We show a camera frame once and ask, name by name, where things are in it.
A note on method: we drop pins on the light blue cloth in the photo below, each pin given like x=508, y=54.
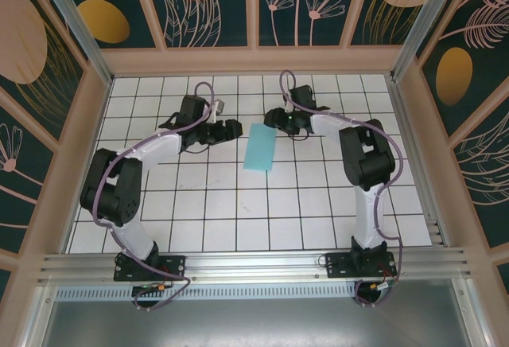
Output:
x=259, y=148

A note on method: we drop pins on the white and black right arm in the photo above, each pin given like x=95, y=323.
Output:
x=367, y=211

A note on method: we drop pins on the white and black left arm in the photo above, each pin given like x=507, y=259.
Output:
x=159, y=148

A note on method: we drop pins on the grey metal sheet panel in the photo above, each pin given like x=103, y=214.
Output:
x=254, y=323

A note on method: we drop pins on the aluminium side rail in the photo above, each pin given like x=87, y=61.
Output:
x=401, y=108

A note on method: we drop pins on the long aluminium mounting rail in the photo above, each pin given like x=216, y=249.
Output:
x=254, y=265

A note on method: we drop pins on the aluminium corner post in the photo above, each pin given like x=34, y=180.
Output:
x=423, y=24
x=77, y=24

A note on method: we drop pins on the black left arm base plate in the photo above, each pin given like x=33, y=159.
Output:
x=175, y=267

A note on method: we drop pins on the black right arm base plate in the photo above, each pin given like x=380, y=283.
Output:
x=338, y=265

